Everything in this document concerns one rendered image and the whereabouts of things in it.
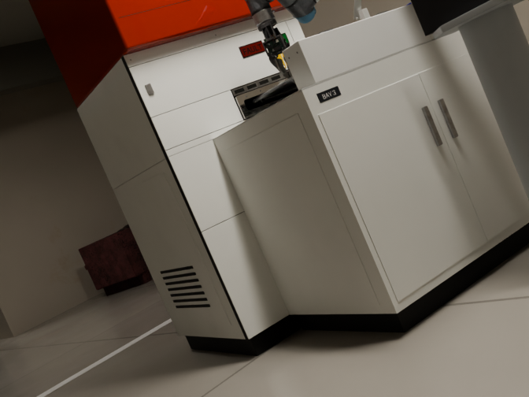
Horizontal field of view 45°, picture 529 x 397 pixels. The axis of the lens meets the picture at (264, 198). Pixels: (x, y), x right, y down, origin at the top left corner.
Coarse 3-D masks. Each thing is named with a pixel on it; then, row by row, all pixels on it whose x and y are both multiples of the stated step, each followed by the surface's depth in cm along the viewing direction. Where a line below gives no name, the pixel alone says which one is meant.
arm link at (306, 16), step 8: (296, 0) 226; (304, 0) 228; (312, 0) 228; (288, 8) 228; (296, 8) 228; (304, 8) 228; (312, 8) 231; (296, 16) 231; (304, 16) 230; (312, 16) 232
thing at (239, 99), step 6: (270, 84) 260; (276, 84) 262; (258, 90) 257; (264, 90) 258; (240, 96) 252; (246, 96) 254; (252, 96) 255; (240, 102) 252; (270, 102) 259; (276, 102) 260; (240, 108) 252; (258, 108) 255; (264, 108) 257; (246, 114) 252; (252, 114) 253
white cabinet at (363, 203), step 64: (384, 64) 209; (448, 64) 224; (256, 128) 218; (320, 128) 192; (384, 128) 204; (448, 128) 219; (256, 192) 233; (320, 192) 202; (384, 192) 200; (448, 192) 214; (512, 192) 230; (320, 256) 215; (384, 256) 196; (448, 256) 209; (320, 320) 237; (384, 320) 206
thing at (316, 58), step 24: (360, 24) 207; (384, 24) 212; (408, 24) 217; (288, 48) 198; (312, 48) 195; (336, 48) 200; (360, 48) 205; (384, 48) 210; (408, 48) 216; (312, 72) 194; (336, 72) 198
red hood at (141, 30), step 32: (32, 0) 284; (64, 0) 255; (96, 0) 232; (128, 0) 231; (160, 0) 237; (192, 0) 244; (224, 0) 251; (64, 32) 268; (96, 32) 243; (128, 32) 229; (160, 32) 235; (192, 32) 243; (64, 64) 282; (96, 64) 254
